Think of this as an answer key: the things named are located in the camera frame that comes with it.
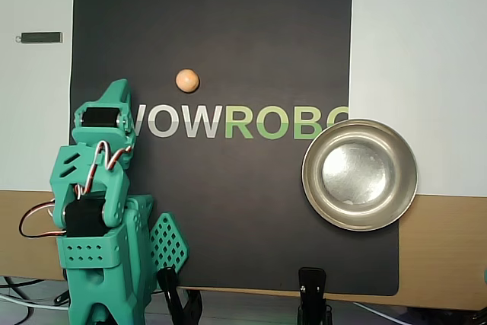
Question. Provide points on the teal gripper with servo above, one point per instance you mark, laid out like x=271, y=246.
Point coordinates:
x=100, y=137

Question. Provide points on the black robot base clamp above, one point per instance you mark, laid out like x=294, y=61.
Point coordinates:
x=171, y=294

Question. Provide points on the teal 3D-printed robot arm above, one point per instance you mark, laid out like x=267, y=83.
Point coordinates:
x=99, y=256

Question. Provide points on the metal bowl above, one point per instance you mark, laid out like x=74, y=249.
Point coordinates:
x=359, y=174

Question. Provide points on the white paper sheet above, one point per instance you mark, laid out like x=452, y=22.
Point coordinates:
x=418, y=74
x=34, y=112

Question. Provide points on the black USB stick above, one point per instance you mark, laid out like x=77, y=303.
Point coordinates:
x=40, y=37

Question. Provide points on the black WOWROBO mat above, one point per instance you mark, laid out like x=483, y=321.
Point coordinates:
x=236, y=16

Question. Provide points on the black clamp at centre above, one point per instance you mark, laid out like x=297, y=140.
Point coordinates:
x=312, y=287

